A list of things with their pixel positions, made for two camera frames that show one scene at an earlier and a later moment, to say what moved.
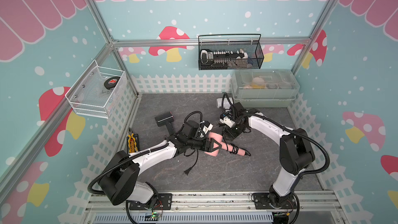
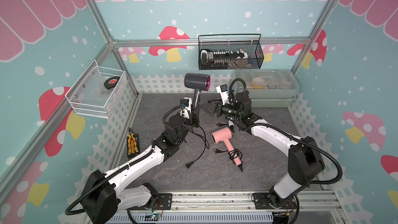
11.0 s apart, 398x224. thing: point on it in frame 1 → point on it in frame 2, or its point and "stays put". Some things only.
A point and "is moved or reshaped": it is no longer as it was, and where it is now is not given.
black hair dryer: (166, 118) → (198, 82)
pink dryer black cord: (236, 149) → (233, 154)
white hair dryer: (224, 102) → (231, 123)
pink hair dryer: (240, 151) is moved or reshaped
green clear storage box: (264, 88) stays put
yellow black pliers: (132, 142) stays put
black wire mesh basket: (230, 52) stays put
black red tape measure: (110, 82) stays put
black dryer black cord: (188, 170) → (189, 164)
